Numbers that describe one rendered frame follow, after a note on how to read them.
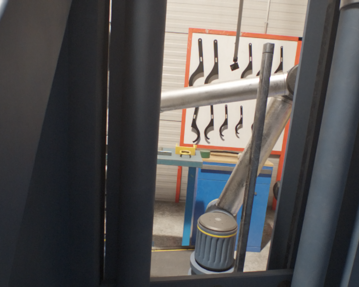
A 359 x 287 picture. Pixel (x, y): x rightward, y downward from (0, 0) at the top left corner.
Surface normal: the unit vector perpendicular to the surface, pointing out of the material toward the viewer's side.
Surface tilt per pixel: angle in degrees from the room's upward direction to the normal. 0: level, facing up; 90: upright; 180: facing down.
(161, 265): 0
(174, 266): 0
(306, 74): 90
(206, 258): 90
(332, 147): 90
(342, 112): 90
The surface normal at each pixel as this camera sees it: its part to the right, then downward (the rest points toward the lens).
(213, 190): -0.01, 0.19
